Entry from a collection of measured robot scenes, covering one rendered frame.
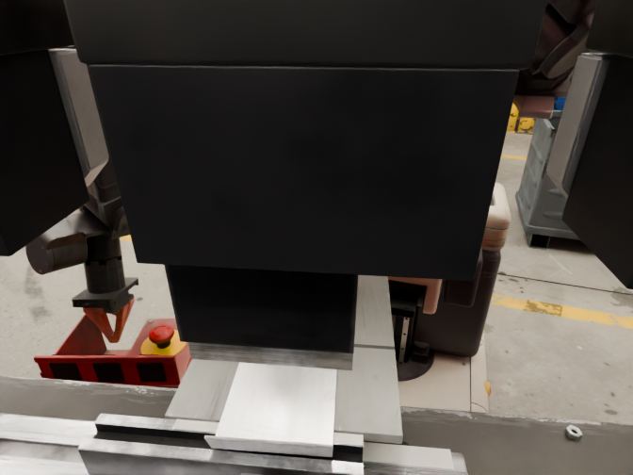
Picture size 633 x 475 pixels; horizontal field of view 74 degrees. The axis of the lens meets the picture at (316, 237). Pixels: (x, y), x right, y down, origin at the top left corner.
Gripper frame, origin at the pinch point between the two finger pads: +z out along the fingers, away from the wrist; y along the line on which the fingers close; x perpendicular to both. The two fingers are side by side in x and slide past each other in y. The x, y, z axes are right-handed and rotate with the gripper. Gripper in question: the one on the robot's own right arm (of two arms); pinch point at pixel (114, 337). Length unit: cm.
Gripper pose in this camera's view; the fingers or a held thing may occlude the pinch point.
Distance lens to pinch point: 81.1
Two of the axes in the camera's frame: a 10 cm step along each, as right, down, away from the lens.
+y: 0.0, 2.4, -9.7
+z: 0.1, 9.7, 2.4
